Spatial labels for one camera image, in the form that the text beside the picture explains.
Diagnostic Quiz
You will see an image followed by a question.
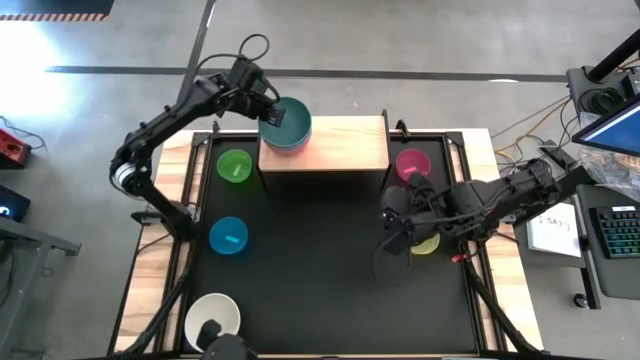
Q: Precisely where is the black monitor pole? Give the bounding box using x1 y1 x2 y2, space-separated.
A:
587 29 640 84

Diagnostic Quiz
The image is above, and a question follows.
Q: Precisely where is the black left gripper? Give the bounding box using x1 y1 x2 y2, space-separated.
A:
222 57 280 119

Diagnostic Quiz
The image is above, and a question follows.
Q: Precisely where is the backlit black keyboard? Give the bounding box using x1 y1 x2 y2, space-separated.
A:
589 204 640 260

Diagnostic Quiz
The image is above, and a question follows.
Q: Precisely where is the small pink translucent bowl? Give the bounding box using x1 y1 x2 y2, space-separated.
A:
395 147 432 184

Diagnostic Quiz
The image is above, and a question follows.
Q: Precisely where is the black table mat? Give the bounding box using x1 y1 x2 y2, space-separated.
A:
192 134 479 355

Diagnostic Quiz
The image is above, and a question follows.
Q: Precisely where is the large teal bowl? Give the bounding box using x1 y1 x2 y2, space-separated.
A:
258 96 313 150

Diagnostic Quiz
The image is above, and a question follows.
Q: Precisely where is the black device with blue light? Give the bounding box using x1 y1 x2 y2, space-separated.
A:
0 185 32 223

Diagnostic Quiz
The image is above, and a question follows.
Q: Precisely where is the black mat with hazard stripe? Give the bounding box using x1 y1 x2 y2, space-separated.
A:
0 0 116 23

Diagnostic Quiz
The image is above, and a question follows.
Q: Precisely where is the white paper sheet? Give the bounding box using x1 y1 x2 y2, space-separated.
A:
527 202 584 259

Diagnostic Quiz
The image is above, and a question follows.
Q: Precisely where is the large white bowl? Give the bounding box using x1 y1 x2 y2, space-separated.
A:
183 292 242 354

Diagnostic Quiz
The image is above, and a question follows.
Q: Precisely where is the small green translucent bowl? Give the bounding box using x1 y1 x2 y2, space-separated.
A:
216 148 253 184

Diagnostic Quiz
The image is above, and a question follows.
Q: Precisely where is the grey side desk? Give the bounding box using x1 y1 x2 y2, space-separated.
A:
0 216 82 360

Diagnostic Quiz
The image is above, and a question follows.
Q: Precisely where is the computer monitor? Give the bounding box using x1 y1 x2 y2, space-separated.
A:
572 97 640 159

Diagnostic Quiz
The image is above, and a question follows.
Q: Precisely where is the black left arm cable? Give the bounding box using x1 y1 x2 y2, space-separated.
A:
192 32 282 104

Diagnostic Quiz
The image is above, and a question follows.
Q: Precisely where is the yellow floor cable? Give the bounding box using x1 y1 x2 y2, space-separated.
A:
494 97 572 171

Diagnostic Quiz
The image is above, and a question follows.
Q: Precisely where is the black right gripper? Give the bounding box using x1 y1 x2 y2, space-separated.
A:
380 172 452 246

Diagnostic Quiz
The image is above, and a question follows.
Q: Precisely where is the small blue translucent bowl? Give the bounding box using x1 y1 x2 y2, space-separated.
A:
208 215 249 256

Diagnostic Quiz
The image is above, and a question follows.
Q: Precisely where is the large blue bowl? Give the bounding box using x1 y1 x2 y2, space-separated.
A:
263 130 314 153

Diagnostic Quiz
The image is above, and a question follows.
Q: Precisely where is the wooden shelf with black legs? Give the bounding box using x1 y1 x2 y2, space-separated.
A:
257 108 392 194

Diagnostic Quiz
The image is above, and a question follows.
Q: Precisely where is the grey equipment cart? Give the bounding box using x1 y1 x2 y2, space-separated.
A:
514 164 640 310

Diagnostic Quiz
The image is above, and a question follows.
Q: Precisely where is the small yellow translucent bowl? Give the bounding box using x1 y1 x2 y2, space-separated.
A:
409 232 442 256

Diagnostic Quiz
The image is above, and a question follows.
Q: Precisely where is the grey box with black cables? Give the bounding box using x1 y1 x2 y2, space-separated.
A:
566 64 640 117

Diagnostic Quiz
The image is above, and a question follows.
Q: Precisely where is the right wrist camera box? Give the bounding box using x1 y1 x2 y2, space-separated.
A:
383 229 417 257

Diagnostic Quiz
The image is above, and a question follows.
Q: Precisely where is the clear plastic bag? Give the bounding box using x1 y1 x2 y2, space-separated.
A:
579 147 640 202

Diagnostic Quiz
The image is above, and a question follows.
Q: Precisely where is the red box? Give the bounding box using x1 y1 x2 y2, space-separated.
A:
0 128 33 170

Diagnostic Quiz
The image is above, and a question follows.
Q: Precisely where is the black metal rig frame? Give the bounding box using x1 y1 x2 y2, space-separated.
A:
107 119 544 360

